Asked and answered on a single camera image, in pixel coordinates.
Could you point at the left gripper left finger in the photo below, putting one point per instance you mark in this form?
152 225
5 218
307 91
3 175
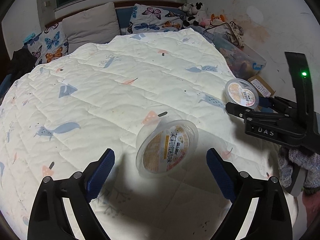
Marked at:
97 172

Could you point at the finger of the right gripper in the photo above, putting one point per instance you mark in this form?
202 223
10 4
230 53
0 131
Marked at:
237 110
265 103

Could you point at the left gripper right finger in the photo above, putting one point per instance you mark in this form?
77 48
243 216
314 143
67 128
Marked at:
223 172

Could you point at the clear round lidded container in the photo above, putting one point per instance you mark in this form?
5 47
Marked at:
242 93

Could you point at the right pink sleeve forearm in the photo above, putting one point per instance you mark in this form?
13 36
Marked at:
311 204

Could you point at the right gloved hand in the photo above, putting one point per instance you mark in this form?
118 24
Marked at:
298 171

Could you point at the brown cardboard box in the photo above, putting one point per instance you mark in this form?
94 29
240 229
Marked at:
262 87

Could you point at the clear plastic storage bin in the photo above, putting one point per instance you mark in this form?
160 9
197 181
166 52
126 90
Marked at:
244 63

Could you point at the plush toy pile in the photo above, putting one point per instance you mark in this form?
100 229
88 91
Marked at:
196 15

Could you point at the right butterfly pillow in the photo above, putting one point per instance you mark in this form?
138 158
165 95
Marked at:
145 19

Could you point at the butterfly pillow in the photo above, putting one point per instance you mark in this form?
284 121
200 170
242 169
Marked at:
145 19
49 45

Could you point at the black clothing pile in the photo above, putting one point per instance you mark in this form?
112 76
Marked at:
21 63

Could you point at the left butterfly pillow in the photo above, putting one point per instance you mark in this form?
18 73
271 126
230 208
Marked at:
49 45

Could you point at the grey pillow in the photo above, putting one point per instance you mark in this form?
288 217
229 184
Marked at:
96 25

